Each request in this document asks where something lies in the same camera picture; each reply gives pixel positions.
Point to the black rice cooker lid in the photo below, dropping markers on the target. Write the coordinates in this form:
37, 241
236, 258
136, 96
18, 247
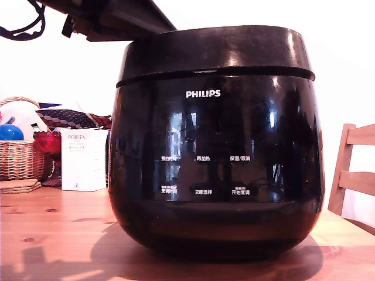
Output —
216, 52

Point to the black Philips rice cooker body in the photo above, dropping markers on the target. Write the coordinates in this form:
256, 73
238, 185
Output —
216, 146

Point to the white Porlex box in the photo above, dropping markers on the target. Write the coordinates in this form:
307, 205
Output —
80, 161

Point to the red patterned fabric bag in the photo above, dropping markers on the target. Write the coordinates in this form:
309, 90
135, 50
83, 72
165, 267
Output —
73, 118

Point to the red glass bowl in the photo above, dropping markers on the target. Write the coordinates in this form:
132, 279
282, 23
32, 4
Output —
45, 143

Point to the wooden chair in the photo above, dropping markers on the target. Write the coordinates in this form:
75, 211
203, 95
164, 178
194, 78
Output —
342, 164

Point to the wicker basket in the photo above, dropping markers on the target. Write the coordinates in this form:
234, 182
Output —
17, 161

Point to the blue ball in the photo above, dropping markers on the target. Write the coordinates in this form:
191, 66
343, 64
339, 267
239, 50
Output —
11, 132

